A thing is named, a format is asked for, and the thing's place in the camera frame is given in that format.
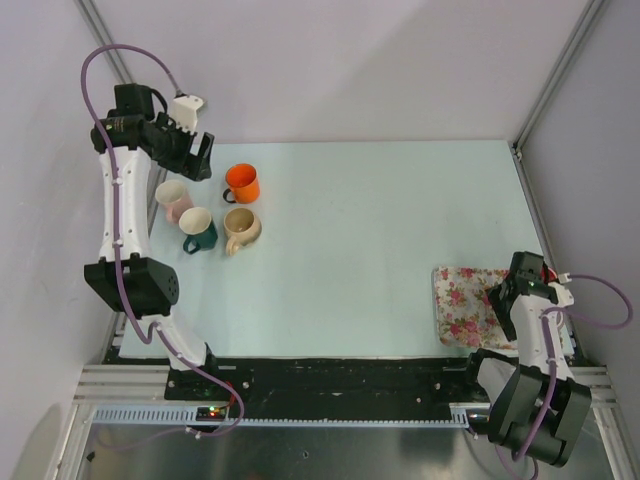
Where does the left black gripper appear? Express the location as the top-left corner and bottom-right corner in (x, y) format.
(152, 112), (214, 182)

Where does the orange mug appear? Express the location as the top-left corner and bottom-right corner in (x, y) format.
(222, 163), (260, 204)

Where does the pink mug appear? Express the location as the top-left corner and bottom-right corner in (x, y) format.
(155, 179), (194, 224)

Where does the dark green mug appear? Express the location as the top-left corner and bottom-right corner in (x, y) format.
(179, 207), (218, 255)

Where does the cream mug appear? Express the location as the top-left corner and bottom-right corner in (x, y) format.
(223, 207), (262, 257)

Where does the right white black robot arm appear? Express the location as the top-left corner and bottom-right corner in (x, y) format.
(461, 251), (592, 467)

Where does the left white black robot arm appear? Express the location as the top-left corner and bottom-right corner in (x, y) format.
(84, 83), (222, 399)

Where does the floral tray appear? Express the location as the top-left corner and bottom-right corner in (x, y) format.
(432, 265), (571, 351)

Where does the red round object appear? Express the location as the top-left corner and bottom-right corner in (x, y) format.
(542, 266), (558, 283)

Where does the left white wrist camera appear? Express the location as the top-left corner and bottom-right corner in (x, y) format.
(169, 95), (206, 134)

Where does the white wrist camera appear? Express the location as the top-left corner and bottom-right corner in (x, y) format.
(169, 95), (206, 134)
(548, 273), (575, 307)

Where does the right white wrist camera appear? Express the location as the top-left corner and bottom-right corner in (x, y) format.
(548, 273), (575, 307)

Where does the left aluminium frame post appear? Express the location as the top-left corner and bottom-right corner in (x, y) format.
(73, 0), (174, 159)

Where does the aluminium frame post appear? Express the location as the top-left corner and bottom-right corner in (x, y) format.
(73, 0), (174, 159)
(511, 0), (610, 160)

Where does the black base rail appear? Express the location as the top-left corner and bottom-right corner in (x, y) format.
(164, 358), (488, 422)

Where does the front aluminium frame rail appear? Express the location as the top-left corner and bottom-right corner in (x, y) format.
(74, 365), (169, 404)

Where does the grey cable duct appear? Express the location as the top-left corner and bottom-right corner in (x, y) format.
(93, 405), (469, 428)

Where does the right aluminium frame post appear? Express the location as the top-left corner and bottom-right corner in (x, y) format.
(511, 0), (610, 160)

